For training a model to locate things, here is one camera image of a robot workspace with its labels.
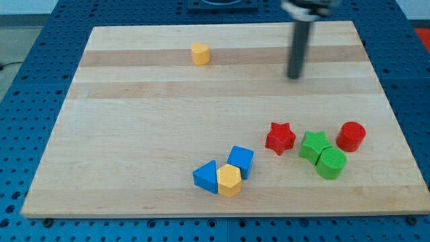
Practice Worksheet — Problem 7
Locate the red star block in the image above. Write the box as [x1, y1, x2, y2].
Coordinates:
[265, 122, 296, 156]

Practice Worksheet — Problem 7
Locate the green star block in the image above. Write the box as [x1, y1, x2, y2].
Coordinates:
[298, 131, 332, 165]

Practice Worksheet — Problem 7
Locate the wooden board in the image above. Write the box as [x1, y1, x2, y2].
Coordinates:
[21, 21, 429, 218]

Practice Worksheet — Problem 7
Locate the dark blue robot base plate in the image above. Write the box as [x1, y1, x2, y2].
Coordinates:
[185, 0, 259, 11]

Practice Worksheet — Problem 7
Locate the yellow hexagon block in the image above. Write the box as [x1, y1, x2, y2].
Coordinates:
[216, 164, 242, 198]

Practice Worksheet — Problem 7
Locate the blue triangle block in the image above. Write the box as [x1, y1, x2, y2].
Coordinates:
[192, 161, 218, 194]

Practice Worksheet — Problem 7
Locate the blue cube block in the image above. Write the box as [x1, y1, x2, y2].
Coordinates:
[227, 146, 254, 179]

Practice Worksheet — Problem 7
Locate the black cable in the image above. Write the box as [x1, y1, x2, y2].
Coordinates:
[0, 60, 23, 71]

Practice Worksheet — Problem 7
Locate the red cylinder block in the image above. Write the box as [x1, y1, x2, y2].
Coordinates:
[336, 122, 366, 152]

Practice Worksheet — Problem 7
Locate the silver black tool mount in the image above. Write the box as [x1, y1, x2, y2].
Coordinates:
[280, 0, 341, 22]

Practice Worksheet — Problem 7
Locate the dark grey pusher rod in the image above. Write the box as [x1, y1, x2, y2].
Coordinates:
[286, 20, 312, 79]

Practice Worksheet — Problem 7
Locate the green cylinder block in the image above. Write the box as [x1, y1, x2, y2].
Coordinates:
[316, 147, 347, 179]

